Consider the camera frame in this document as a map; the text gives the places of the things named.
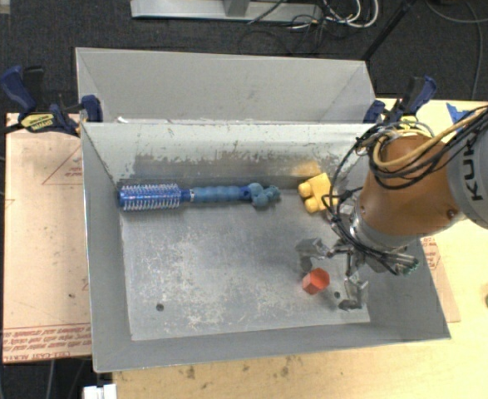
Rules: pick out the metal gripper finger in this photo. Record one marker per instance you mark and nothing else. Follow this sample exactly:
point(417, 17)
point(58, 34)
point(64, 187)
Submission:
point(315, 248)
point(353, 292)

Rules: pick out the red hexagonal block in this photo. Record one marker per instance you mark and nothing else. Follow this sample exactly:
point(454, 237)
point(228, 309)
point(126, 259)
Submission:
point(315, 281)

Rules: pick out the yellow toy building block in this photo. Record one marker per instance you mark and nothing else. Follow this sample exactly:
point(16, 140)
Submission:
point(316, 191)

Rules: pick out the blue lumpy rubber toy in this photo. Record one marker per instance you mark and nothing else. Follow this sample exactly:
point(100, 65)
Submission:
point(263, 197)

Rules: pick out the grey metal bin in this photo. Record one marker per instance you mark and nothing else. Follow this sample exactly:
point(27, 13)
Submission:
point(210, 256)

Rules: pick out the blue hairbrush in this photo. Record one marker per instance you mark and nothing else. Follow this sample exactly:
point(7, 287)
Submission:
point(164, 197)

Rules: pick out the brown cardboard board red print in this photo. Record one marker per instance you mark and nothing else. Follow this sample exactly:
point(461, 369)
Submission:
point(44, 239)

